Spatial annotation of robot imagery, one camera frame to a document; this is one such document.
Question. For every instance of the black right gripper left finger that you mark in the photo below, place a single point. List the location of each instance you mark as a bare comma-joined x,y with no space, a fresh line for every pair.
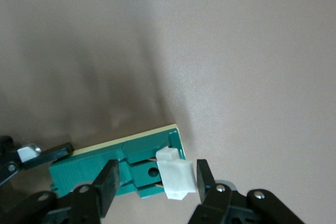
107,182

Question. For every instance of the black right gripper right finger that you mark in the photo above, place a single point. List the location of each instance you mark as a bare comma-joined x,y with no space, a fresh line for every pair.
207,192

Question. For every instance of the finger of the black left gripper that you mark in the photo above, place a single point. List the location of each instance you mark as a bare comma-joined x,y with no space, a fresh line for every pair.
50,155

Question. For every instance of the green circuit board module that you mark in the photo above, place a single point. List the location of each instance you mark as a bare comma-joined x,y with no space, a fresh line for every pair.
86,163

